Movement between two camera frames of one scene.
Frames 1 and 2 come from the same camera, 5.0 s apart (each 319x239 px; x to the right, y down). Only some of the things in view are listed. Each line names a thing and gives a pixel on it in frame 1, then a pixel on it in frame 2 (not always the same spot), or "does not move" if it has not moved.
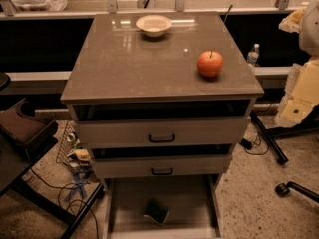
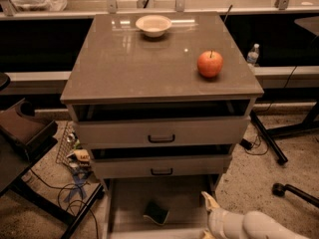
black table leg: x=270 y=138 does not move
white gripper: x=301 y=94 → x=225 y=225
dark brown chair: x=23 y=138 does not move
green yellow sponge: x=156 y=211 does not move
